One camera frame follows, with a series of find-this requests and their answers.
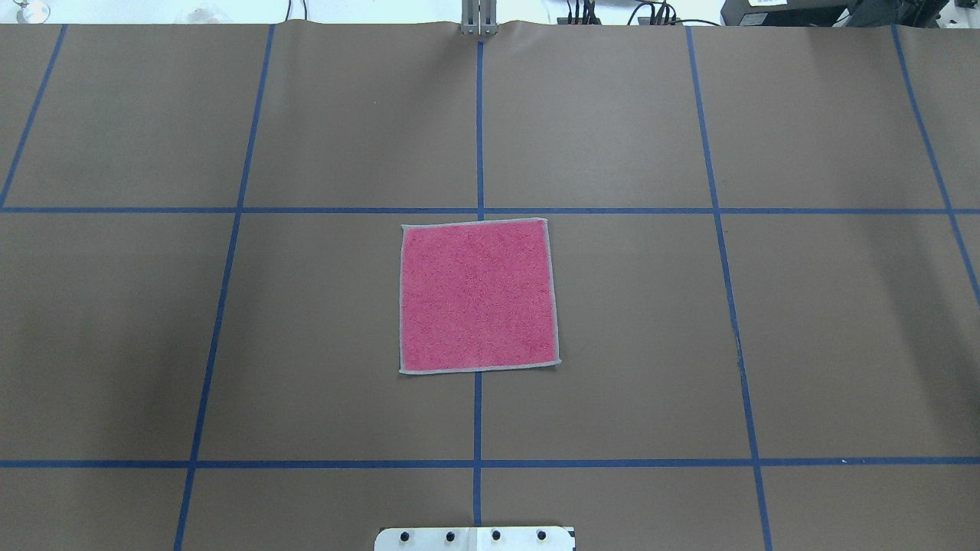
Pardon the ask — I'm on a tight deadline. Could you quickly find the pink and grey towel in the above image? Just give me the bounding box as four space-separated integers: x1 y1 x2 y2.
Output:
399 217 561 374

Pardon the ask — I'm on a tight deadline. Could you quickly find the black box on bench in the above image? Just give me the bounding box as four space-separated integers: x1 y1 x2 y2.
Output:
720 1 949 28

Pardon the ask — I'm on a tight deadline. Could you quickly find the aluminium frame post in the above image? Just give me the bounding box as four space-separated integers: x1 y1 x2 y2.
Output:
459 0 499 37

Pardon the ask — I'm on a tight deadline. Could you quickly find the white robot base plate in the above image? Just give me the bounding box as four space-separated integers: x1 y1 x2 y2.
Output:
374 526 577 550

